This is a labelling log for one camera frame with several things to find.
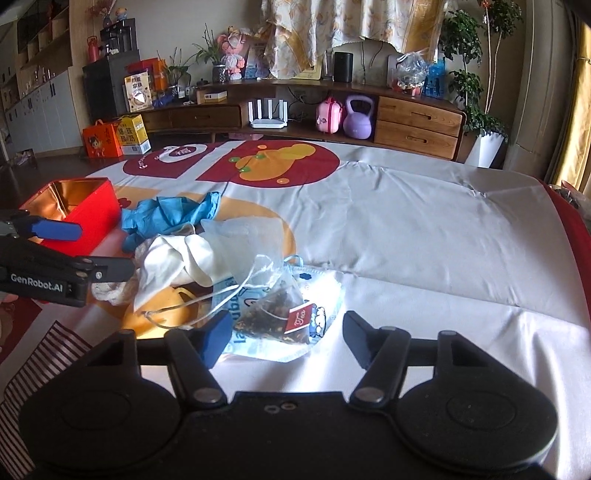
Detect yellow curtain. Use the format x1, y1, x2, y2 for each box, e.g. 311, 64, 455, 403
545, 0, 591, 186

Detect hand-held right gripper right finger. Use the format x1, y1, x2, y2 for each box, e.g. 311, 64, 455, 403
342, 310, 491, 409

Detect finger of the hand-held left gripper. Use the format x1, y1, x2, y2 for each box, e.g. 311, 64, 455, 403
0, 236, 136, 284
0, 210, 83, 243

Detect floral cloth cover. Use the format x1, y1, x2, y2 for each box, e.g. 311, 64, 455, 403
261, 0, 450, 80

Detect wooden media cabinet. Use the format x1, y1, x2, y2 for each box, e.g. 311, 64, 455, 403
117, 78, 467, 162

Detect wooden wall shelves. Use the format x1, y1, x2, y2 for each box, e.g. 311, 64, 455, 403
0, 0, 75, 93

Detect mesh tea bag red tag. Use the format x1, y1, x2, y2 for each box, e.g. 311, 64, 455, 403
233, 254, 315, 345

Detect pink toy case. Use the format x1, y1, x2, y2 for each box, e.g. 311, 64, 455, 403
316, 96, 347, 135

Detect blue cloth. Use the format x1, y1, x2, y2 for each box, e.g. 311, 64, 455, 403
121, 191, 221, 253

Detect red tin box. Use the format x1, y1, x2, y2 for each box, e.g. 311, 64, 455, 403
18, 178, 123, 259

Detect black coffee machine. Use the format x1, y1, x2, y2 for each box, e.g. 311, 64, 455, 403
99, 18, 139, 57

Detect yellow white carton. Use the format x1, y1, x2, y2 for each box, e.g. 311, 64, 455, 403
111, 113, 153, 156

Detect purple kettlebell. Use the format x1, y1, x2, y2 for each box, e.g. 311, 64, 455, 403
344, 95, 375, 140

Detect white cloth glove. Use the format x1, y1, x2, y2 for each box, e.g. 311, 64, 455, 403
133, 233, 232, 311

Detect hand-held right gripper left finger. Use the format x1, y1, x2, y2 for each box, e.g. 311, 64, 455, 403
88, 310, 234, 409

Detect black cabinet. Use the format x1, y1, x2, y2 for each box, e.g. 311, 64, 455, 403
83, 55, 142, 126

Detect white planter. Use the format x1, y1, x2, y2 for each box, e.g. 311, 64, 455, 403
464, 131, 507, 169

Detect pink doll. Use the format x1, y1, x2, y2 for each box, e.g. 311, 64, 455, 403
217, 28, 253, 84

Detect orange gift bag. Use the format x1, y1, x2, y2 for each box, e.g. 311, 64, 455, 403
139, 58, 170, 93

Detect blue picture book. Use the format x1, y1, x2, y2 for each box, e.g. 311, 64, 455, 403
247, 39, 271, 79

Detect small leafy potted plant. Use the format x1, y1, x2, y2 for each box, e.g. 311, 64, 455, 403
161, 46, 193, 89

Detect white lace cloth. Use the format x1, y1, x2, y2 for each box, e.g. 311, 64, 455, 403
90, 277, 139, 306

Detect yellow printed snack bag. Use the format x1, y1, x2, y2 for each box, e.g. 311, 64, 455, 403
122, 69, 156, 114

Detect white router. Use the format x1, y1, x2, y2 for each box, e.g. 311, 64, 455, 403
248, 99, 290, 129

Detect white wardrobe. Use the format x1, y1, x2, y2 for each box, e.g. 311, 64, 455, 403
0, 69, 85, 156

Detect orange gift box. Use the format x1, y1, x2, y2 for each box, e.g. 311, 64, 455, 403
82, 119, 124, 160

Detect white red printed tablecloth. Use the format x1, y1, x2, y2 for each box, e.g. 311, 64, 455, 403
0, 138, 586, 480

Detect clear plastic bag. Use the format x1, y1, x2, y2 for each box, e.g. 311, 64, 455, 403
390, 51, 435, 96

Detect tall potted tree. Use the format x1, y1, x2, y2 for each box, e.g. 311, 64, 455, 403
438, 0, 525, 139

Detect black cylinder speaker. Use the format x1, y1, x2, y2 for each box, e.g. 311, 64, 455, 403
333, 52, 354, 84

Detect wooden cabinet drawer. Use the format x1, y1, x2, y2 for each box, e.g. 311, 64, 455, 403
378, 96, 464, 136
374, 121, 461, 158
168, 106, 242, 130

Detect beige standing air conditioner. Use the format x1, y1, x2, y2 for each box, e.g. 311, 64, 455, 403
503, 0, 579, 179

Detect green plant in dark pot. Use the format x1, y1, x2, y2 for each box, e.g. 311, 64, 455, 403
191, 25, 230, 84

